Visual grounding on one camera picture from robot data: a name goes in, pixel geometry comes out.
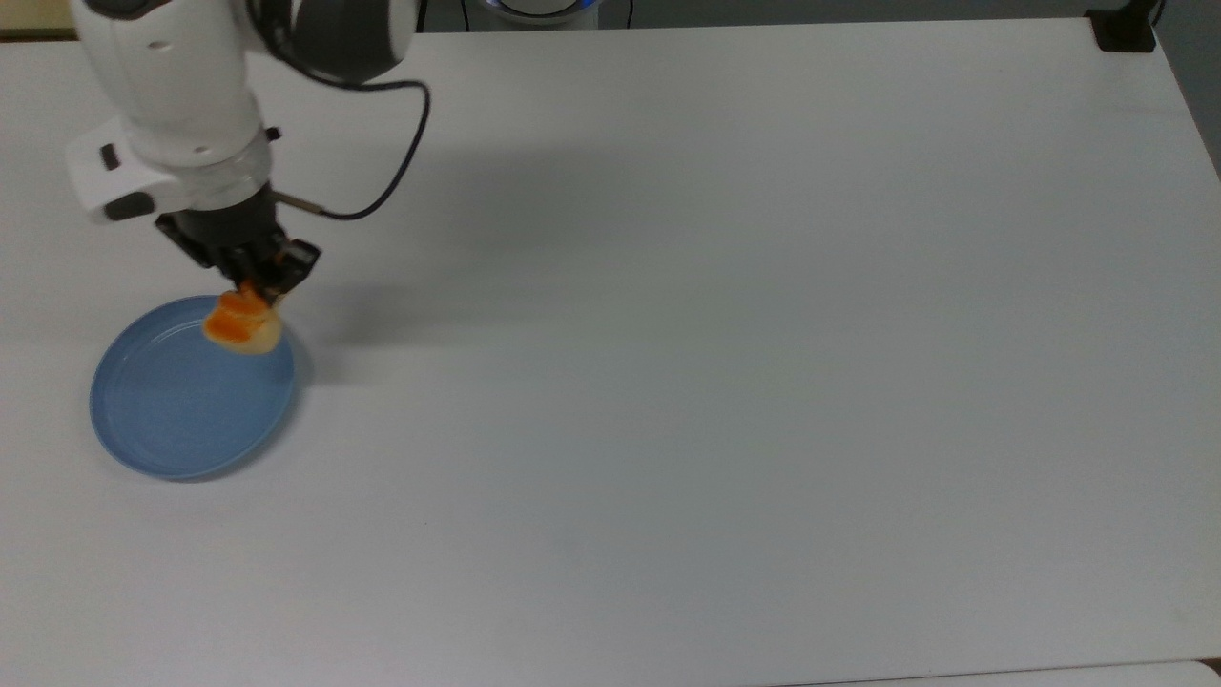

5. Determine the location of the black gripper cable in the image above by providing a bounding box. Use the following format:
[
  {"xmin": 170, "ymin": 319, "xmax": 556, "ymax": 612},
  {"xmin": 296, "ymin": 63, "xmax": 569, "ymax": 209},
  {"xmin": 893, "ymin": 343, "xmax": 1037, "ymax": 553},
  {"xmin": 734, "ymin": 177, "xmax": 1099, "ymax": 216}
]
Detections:
[{"xmin": 250, "ymin": 0, "xmax": 432, "ymax": 223}]

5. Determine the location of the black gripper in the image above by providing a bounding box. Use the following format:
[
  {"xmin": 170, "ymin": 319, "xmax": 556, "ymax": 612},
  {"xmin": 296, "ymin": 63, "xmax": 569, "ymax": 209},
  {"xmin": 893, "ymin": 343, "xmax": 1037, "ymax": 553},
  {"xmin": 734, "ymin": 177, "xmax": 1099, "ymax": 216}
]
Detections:
[{"xmin": 155, "ymin": 185, "xmax": 322, "ymax": 298}]

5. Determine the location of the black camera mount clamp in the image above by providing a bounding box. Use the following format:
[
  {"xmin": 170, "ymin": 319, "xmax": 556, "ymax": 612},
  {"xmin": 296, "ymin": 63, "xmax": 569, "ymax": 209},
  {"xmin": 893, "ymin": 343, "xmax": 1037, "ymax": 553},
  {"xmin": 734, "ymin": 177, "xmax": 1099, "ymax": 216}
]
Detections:
[{"xmin": 1086, "ymin": 0, "xmax": 1167, "ymax": 54}]

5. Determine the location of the light wooden table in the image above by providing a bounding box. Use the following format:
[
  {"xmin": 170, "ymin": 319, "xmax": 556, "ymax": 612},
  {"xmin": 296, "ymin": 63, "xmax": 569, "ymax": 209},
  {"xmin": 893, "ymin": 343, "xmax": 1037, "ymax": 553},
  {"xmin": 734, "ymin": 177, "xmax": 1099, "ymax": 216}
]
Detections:
[{"xmin": 0, "ymin": 0, "xmax": 79, "ymax": 41}]

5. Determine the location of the blue round plate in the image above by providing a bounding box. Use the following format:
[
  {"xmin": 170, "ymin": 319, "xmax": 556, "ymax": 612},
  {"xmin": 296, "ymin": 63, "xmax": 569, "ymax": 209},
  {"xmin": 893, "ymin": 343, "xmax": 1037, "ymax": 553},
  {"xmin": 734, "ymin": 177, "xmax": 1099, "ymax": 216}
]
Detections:
[{"xmin": 90, "ymin": 295, "xmax": 298, "ymax": 481}]

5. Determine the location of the orange glazed bread roll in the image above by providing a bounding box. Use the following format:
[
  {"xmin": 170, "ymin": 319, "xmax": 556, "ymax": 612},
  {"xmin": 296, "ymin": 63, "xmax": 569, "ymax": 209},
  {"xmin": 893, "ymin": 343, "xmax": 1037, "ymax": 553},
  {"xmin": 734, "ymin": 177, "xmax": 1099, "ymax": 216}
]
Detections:
[{"xmin": 202, "ymin": 281, "xmax": 283, "ymax": 357}]

